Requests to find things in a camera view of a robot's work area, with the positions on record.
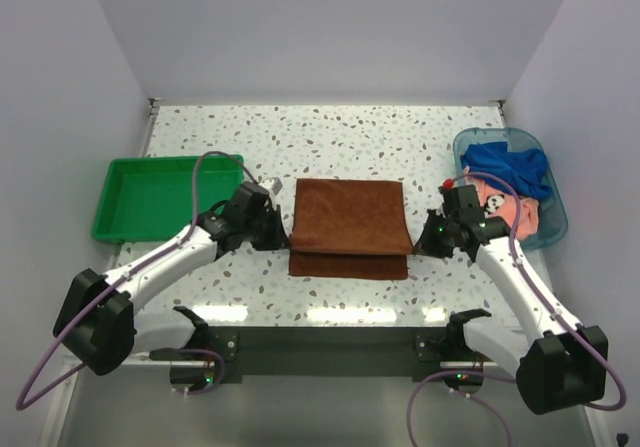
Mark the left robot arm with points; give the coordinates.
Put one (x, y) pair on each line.
(103, 321)

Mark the brown towel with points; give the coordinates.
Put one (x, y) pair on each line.
(349, 229)

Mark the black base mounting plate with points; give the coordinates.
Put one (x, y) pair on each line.
(371, 351)

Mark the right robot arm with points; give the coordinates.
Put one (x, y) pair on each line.
(556, 361)

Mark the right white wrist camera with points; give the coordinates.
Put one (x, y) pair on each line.
(449, 190)

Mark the pink panda towel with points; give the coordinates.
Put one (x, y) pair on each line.
(499, 201)

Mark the blue towel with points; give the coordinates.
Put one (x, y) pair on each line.
(524, 171)

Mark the green plastic tray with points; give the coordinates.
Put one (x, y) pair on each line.
(150, 199)

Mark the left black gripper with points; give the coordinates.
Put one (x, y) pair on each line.
(278, 239)

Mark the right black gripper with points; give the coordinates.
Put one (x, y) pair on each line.
(426, 245)

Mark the blue plastic bin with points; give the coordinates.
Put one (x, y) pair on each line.
(553, 218)

